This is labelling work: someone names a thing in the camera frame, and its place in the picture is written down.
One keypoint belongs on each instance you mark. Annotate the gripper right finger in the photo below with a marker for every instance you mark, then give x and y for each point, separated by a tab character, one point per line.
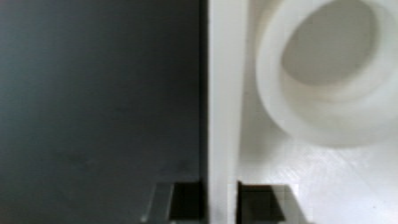
267	205

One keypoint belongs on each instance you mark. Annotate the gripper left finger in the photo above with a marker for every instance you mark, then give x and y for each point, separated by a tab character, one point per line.
176	204

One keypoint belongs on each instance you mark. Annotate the white square table top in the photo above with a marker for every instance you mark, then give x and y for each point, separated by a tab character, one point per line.
304	106

